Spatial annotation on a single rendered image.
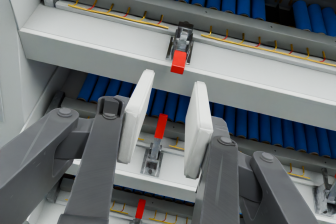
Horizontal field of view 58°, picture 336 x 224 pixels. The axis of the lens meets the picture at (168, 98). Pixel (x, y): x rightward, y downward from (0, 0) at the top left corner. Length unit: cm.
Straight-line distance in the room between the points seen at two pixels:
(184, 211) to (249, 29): 37
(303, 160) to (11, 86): 43
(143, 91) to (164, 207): 46
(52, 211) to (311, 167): 46
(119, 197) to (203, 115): 47
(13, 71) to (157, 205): 36
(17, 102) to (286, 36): 35
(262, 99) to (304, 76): 6
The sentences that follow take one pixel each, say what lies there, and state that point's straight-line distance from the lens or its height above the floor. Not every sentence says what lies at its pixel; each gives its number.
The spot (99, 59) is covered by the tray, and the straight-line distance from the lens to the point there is 36.
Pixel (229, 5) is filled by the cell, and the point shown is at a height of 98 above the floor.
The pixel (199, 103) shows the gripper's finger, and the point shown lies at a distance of 17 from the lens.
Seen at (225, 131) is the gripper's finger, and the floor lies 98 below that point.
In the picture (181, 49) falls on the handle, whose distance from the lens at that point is 32.
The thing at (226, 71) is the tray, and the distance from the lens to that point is 35.
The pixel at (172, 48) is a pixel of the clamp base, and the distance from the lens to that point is 33.
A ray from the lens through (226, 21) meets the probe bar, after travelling 38.
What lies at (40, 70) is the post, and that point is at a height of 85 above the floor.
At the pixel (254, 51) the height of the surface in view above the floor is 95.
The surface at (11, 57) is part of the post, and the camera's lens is 40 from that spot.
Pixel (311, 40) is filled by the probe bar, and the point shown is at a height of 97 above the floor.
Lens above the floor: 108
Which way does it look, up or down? 33 degrees down
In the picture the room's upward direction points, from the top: 14 degrees clockwise
